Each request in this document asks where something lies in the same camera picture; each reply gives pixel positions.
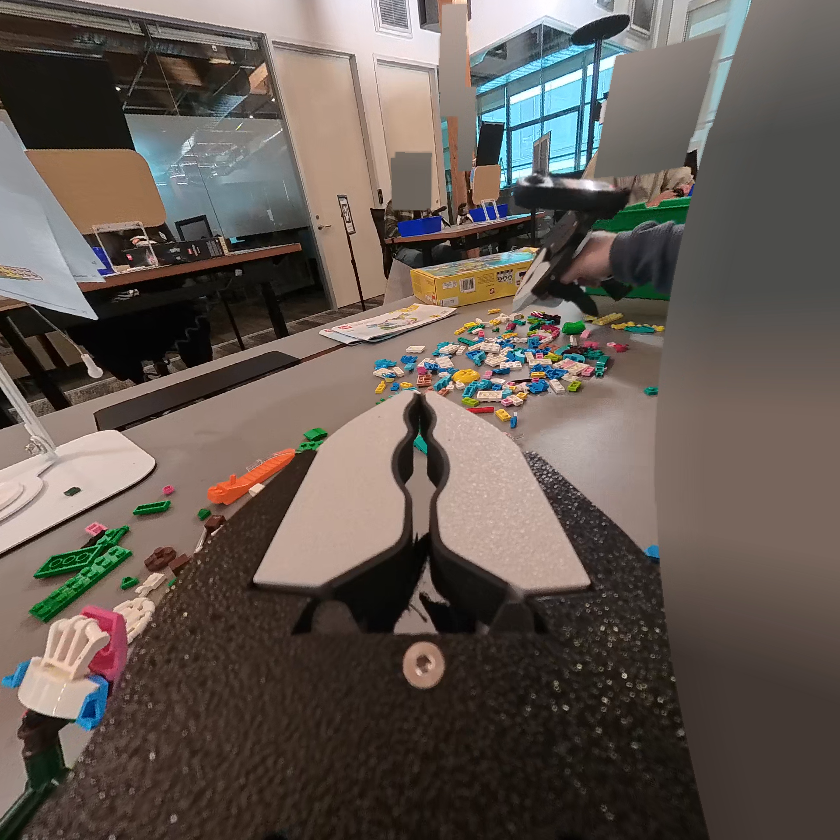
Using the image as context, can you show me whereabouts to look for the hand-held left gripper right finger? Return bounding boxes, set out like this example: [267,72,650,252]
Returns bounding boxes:
[420,391,592,632]

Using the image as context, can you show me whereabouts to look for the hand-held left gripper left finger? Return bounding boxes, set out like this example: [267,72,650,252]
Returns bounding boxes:
[252,391,431,632]

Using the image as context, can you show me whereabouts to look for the pile of mixed lego pieces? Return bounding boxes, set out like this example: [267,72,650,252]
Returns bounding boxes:
[373,308,660,434]

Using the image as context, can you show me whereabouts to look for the person's right forearm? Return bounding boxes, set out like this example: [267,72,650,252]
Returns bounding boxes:
[609,220,688,294]

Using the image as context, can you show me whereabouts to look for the yellow lego box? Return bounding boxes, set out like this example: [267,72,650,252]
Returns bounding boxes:
[410,249,539,307]

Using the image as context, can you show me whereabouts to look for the lego instruction booklet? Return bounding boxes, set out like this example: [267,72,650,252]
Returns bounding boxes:
[319,304,457,344]

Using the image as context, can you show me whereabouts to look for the white round lego plate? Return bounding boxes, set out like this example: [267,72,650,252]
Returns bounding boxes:
[113,595,157,645]

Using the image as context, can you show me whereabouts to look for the green lego plate with holes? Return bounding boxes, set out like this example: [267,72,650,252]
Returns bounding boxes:
[34,545,112,580]

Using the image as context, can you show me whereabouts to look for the long green lego plate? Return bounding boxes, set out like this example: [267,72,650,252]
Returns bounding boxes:
[29,548,132,622]

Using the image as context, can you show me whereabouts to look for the black lego box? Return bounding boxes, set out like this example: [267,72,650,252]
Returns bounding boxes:
[157,239,228,265]

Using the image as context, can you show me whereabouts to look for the pink white lego model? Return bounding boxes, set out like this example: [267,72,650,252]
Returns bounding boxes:
[0,604,130,840]

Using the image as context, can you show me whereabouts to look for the person's right hand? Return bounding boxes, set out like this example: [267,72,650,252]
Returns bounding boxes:
[574,231,618,288]

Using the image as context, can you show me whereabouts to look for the wooden office table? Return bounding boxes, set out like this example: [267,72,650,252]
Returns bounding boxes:
[72,241,304,352]
[386,211,546,263]

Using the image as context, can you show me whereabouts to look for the green nested storage bins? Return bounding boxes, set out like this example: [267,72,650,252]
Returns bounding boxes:
[583,197,691,301]

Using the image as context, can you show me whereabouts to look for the black light panel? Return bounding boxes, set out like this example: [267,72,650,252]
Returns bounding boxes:
[475,121,506,168]

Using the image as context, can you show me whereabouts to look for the wooden pillar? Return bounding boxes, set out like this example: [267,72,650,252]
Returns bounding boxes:
[448,117,473,219]

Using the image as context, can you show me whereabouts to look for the orange brick separator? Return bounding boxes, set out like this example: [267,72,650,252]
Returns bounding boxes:
[207,449,296,505]

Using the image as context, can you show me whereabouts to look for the black floor lamp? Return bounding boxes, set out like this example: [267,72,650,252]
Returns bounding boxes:
[571,13,631,178]

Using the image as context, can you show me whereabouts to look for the white door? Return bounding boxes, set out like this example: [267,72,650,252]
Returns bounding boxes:
[272,42,368,309]
[374,56,448,263]

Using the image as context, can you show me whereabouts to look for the black sign stand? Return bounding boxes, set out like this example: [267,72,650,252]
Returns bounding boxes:
[336,193,368,312]

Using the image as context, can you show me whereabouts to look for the white lamp base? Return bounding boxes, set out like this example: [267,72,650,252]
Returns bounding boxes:
[0,357,157,556]

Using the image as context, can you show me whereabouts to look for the clear acrylic case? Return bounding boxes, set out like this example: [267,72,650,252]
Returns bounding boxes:
[92,221,149,273]

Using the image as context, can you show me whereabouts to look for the open light blue booklet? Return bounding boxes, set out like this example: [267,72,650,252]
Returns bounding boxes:
[0,121,106,322]

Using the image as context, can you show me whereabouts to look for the white cord with knob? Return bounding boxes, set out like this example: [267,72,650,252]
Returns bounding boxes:
[29,303,105,379]

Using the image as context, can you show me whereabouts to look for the black wall panel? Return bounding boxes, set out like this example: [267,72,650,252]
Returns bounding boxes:
[0,52,135,152]

